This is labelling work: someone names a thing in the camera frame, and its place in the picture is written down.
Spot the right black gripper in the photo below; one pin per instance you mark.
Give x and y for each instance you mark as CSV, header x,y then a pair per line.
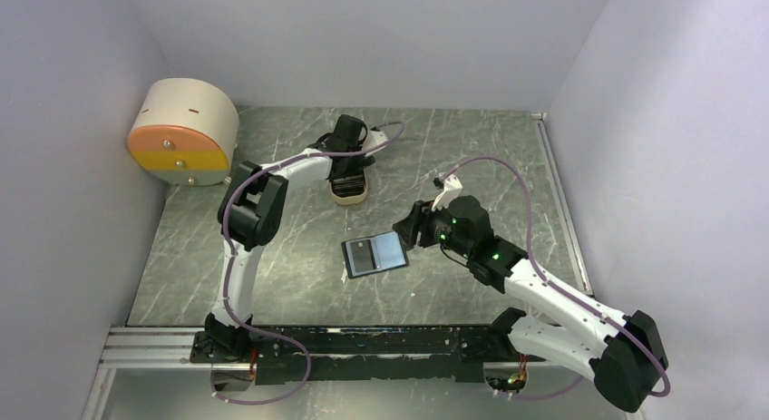
x,y
419,219

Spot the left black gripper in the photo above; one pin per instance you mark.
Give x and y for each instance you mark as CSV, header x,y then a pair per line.
x,y
359,166

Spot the beige wooden card tray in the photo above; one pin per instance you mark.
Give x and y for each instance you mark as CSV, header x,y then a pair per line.
x,y
350,190

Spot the black leather card holder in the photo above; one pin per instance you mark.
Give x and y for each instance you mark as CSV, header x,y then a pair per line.
x,y
389,254

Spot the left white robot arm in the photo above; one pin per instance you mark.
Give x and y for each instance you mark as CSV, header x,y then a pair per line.
x,y
252,209

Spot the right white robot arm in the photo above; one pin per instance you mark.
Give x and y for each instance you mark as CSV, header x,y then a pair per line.
x,y
621,354

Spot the card inside holder sleeve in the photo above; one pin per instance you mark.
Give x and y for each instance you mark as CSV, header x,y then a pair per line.
x,y
362,255

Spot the round pastel drawer box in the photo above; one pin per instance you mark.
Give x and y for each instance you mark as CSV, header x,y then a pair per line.
x,y
185,132

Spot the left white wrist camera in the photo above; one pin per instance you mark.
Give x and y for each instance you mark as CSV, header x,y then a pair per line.
x,y
374,141

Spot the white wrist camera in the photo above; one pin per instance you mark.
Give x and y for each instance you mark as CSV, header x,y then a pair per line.
x,y
450,187
374,141

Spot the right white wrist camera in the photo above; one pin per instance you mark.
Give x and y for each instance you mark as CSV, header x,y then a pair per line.
x,y
450,187

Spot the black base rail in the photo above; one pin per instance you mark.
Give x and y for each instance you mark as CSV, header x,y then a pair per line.
x,y
281,355

